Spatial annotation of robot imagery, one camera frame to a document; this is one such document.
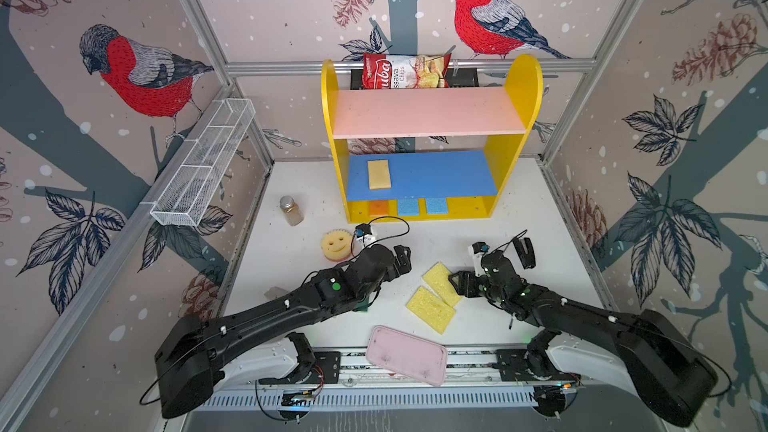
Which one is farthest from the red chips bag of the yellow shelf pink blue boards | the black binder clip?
the black binder clip

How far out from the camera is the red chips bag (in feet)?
2.86

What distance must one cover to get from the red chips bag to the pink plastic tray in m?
0.72
